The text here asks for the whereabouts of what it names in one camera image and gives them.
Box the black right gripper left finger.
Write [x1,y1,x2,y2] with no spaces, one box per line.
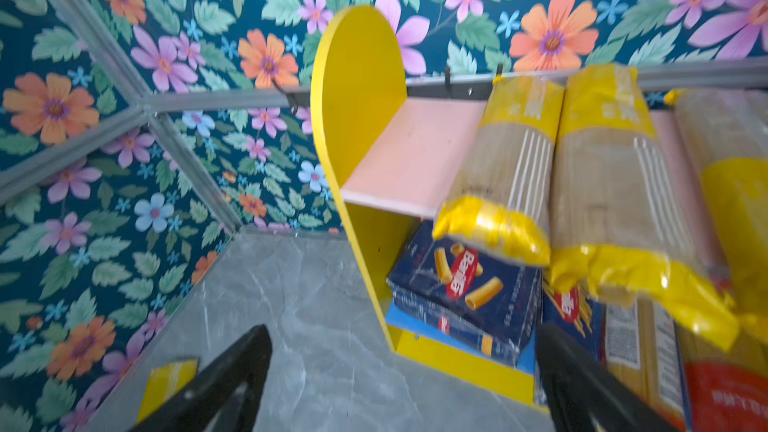
[132,325,273,431]

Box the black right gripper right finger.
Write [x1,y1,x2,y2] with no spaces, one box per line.
[535,324,675,431]

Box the blue Barilla rigatoni box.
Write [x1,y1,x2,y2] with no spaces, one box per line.
[386,221,542,367]

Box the yellow Pastatime spaghetti bag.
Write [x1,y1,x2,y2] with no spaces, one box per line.
[432,76,565,267]

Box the yellow-ended clear spaghetti bag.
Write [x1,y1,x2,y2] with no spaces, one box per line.
[665,88,767,343]

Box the red spaghetti bag white label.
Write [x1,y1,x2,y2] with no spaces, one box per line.
[604,299,686,431]

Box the blue Barilla spaghetti box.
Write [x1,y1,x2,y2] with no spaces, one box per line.
[535,279,606,365]

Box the yellow pink blue shelf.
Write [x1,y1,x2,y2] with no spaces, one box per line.
[309,4,768,412]

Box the aluminium frame post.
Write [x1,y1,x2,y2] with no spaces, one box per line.
[11,0,244,235]

